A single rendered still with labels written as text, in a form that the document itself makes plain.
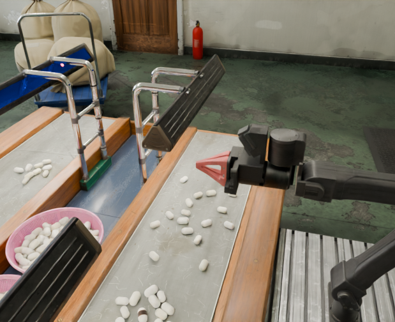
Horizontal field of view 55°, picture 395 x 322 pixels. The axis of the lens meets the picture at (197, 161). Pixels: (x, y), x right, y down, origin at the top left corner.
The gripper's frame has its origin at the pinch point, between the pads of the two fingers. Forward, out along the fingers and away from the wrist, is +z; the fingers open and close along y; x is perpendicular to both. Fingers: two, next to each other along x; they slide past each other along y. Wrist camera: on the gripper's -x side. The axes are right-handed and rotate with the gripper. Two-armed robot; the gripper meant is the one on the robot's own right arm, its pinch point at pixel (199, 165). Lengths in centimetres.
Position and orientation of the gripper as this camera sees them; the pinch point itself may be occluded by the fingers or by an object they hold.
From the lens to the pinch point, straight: 83.6
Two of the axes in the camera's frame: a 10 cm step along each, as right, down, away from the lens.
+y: -2.5, 5.1, -8.2
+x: 0.1, 8.5, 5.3
